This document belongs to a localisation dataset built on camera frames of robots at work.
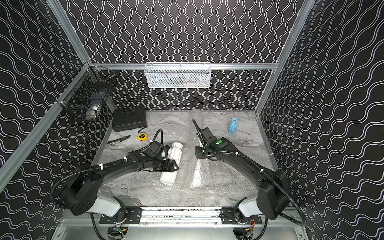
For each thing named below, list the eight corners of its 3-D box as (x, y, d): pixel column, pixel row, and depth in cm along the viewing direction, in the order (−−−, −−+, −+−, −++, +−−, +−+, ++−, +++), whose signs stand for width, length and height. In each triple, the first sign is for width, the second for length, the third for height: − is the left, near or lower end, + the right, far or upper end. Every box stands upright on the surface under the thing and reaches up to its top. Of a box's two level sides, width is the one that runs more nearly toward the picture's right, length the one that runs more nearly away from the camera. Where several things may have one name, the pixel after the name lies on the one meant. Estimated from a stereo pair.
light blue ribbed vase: (228, 134, 108) (232, 124, 99) (227, 128, 112) (230, 117, 103) (235, 134, 108) (238, 124, 99) (233, 128, 112) (237, 117, 103)
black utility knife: (108, 146, 103) (106, 144, 101) (107, 143, 104) (106, 141, 103) (131, 139, 107) (130, 137, 105) (130, 136, 108) (129, 134, 106)
